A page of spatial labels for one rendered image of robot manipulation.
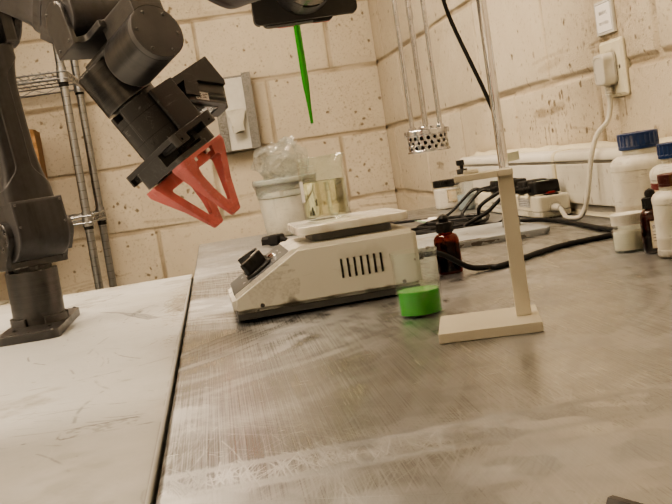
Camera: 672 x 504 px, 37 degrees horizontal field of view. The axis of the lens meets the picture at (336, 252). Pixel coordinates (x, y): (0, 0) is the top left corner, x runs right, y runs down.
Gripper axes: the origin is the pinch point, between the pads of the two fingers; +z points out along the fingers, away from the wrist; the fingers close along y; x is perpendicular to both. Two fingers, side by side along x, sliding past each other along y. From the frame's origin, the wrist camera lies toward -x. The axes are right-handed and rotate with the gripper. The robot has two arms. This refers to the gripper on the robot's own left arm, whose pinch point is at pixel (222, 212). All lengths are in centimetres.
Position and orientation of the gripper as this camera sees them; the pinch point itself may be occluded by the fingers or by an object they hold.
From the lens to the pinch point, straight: 107.4
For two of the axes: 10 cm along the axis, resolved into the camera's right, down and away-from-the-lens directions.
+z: 6.3, 7.7, 1.3
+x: -5.0, 5.3, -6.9
